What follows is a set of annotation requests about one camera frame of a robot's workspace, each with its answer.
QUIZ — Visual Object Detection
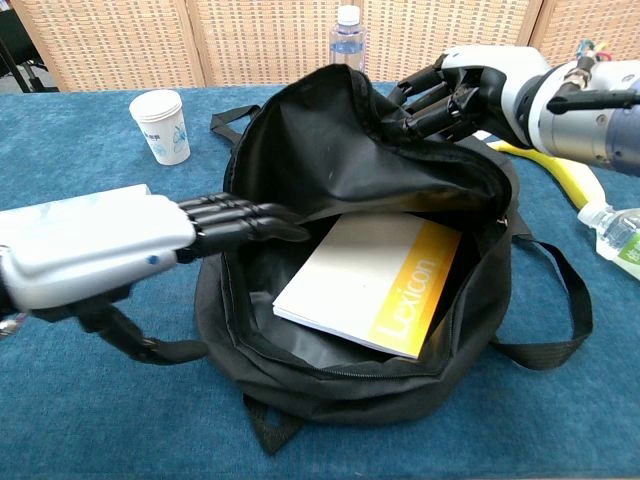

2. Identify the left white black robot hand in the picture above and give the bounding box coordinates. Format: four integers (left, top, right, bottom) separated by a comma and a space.
0, 193, 312, 364

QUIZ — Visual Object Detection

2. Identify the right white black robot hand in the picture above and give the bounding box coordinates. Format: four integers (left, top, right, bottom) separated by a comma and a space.
394, 45, 551, 151

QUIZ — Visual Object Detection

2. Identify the black fabric backpack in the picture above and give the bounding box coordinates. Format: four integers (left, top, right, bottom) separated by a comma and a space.
193, 63, 595, 456

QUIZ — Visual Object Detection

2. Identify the white and yellow book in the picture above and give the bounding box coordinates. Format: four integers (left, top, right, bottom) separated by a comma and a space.
272, 213, 464, 360

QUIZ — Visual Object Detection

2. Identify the clear water bottle white cap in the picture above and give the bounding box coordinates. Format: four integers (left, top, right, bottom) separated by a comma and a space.
328, 4, 368, 74

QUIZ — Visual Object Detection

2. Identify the yellow banana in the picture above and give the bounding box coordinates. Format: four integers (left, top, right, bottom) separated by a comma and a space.
489, 140, 607, 211

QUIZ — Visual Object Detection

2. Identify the white paper cup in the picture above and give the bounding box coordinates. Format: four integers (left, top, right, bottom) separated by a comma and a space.
128, 90, 192, 167

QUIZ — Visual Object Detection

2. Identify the blue tablecloth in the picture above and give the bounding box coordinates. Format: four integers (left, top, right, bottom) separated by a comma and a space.
0, 74, 640, 480

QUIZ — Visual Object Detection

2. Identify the black tripod stand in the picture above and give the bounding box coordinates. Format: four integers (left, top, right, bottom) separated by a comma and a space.
0, 39, 50, 94

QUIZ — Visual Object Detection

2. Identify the green label plastic bottle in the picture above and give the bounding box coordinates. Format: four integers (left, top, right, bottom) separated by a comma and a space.
577, 202, 640, 282

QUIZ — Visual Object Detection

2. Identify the wicker folding screen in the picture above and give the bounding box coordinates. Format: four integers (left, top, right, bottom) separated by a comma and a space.
9, 0, 640, 94

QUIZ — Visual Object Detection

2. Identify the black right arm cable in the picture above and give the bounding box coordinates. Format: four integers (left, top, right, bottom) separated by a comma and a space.
546, 39, 640, 115

